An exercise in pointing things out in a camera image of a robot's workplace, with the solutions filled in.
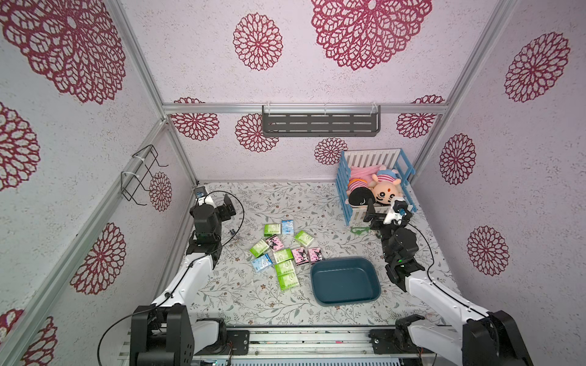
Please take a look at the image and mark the black wire wall rack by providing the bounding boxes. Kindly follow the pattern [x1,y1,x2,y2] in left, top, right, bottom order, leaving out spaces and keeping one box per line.
[119,144,169,207]

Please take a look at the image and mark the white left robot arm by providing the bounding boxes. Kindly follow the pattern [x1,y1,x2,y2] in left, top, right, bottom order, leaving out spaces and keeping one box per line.
[129,192,240,365]

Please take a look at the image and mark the black-haired plush doll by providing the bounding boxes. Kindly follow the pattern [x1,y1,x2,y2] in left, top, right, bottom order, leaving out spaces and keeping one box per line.
[346,169,404,207]

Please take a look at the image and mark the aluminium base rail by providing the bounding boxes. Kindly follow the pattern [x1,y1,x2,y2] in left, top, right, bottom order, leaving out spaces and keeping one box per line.
[116,324,463,366]

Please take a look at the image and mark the pink plush doll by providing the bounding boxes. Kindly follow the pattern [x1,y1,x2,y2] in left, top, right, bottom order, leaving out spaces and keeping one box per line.
[348,165,387,187]

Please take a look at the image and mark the green tissue pack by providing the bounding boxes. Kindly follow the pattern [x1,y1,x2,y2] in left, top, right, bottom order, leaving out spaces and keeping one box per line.
[273,248,294,264]
[294,230,314,247]
[263,224,282,237]
[278,273,300,291]
[275,259,295,277]
[250,239,270,259]

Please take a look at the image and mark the blue tissue pack top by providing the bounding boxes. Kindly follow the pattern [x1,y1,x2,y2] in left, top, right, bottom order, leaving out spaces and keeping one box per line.
[281,220,295,236]

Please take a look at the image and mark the pink kuromi pack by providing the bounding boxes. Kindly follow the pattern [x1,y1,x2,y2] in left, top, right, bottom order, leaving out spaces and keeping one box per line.
[308,248,324,264]
[291,247,311,265]
[265,235,285,252]

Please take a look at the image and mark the green tissue pack top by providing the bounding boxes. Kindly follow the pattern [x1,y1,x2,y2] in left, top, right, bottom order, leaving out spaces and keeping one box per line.
[263,224,282,237]

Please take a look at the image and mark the green carabiner keychain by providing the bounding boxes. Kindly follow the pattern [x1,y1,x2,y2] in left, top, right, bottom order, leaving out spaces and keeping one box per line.
[350,227,370,235]

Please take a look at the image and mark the dark teal storage box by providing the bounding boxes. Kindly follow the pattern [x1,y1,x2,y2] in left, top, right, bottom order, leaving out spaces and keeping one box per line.
[310,257,382,307]

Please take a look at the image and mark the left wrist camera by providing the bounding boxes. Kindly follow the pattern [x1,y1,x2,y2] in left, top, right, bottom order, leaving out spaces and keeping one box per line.
[193,185,208,205]

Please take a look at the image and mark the green tissue pack bottom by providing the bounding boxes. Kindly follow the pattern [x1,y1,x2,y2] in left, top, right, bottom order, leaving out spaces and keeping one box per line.
[278,273,300,291]

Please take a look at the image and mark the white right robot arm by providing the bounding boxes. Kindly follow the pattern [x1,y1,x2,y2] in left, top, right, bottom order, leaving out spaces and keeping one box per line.
[364,201,533,365]

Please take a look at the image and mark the blue tissue pack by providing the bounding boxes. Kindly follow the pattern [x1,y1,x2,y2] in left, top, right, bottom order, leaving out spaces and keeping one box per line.
[251,254,273,272]
[281,220,295,236]

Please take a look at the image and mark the blue tissue pack left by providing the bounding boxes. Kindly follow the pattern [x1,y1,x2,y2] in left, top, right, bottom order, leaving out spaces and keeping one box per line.
[251,254,273,272]

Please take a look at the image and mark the blue white toy crib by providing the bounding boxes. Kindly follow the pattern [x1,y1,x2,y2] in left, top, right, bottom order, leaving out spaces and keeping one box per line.
[336,149,418,227]

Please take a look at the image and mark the grey wall shelf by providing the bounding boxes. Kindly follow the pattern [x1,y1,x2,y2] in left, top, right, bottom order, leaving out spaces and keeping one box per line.
[261,105,382,138]

